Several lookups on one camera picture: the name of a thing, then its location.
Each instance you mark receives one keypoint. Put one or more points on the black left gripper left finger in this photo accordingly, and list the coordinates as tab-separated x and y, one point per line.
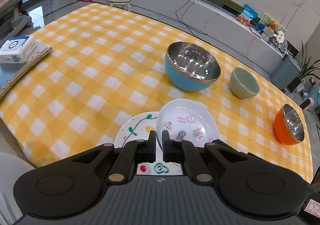
130	156

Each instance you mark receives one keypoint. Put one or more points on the small white sticker dish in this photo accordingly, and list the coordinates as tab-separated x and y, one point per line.
187	120

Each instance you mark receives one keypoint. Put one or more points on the blue-grey trash bin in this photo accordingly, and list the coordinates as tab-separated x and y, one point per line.
285	73

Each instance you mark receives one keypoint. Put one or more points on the yellow white checkered tablecloth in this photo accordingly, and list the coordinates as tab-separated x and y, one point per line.
106	66

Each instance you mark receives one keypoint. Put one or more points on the blue steel bowl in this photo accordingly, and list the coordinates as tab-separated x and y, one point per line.
191	67

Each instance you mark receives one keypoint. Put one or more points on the teddy bear toy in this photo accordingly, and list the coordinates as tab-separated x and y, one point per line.
271	26

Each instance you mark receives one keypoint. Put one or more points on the blue snack bag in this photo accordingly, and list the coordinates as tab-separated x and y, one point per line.
247	14

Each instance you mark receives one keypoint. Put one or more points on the pink small heater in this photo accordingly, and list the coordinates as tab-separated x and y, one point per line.
307	104

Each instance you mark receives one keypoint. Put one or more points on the green ceramic bowl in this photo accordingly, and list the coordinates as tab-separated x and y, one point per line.
242	84

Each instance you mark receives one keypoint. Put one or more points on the potted long-leaf plant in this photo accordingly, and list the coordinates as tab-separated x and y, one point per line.
308	69

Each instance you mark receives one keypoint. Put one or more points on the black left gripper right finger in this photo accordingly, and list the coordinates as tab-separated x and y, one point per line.
186	154

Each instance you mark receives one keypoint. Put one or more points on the white fruity painted plate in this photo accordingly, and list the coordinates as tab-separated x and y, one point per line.
139	127

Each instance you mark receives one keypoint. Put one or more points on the white blue box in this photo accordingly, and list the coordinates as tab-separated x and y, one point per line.
17	50

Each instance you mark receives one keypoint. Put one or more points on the orange steel bowl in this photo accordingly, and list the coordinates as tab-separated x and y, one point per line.
287	126

